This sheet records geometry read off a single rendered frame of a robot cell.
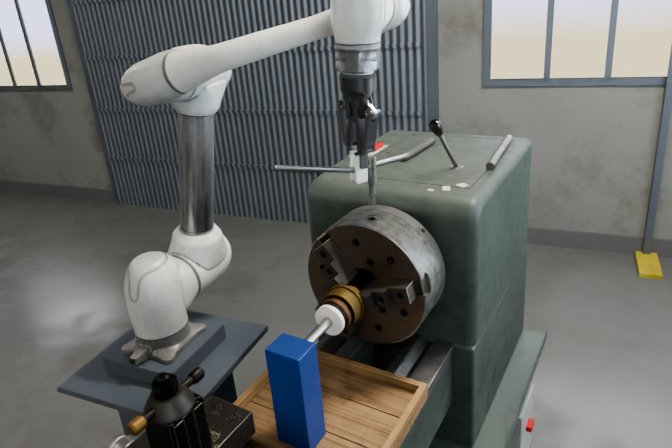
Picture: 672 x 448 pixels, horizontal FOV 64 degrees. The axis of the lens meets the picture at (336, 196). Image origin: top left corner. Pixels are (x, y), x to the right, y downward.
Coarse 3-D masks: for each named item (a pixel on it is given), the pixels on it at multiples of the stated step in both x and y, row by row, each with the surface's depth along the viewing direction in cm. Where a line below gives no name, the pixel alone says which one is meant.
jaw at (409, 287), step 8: (376, 280) 122; (384, 280) 121; (392, 280) 120; (400, 280) 119; (408, 280) 118; (416, 280) 117; (424, 280) 118; (368, 288) 119; (376, 288) 118; (384, 288) 117; (392, 288) 116; (400, 288) 115; (408, 288) 115; (416, 288) 118; (424, 288) 118; (360, 296) 116; (368, 296) 115; (376, 296) 116; (384, 296) 115; (392, 296) 117; (400, 296) 116; (408, 296) 115; (368, 304) 116; (376, 304) 117; (384, 304) 116
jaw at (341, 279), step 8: (320, 240) 127; (328, 240) 124; (320, 248) 123; (328, 248) 122; (336, 248) 124; (320, 256) 123; (328, 256) 122; (336, 256) 122; (344, 256) 124; (328, 264) 121; (336, 264) 121; (344, 264) 123; (352, 264) 124; (328, 272) 121; (336, 272) 120; (344, 272) 121; (352, 272) 123; (328, 280) 122; (336, 280) 118; (344, 280) 120; (328, 288) 120
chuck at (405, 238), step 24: (360, 216) 124; (384, 216) 124; (336, 240) 125; (360, 240) 121; (384, 240) 117; (408, 240) 119; (312, 264) 131; (360, 264) 123; (384, 264) 120; (408, 264) 116; (432, 264) 121; (312, 288) 134; (432, 288) 120; (384, 312) 125; (408, 312) 121; (360, 336) 131; (384, 336) 127; (408, 336) 124
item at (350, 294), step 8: (336, 288) 118; (344, 288) 117; (352, 288) 119; (328, 296) 116; (336, 296) 115; (344, 296) 114; (352, 296) 115; (320, 304) 115; (328, 304) 113; (336, 304) 112; (344, 304) 113; (352, 304) 114; (360, 304) 116; (344, 312) 112; (352, 312) 114; (360, 312) 116; (352, 320) 115; (344, 328) 113
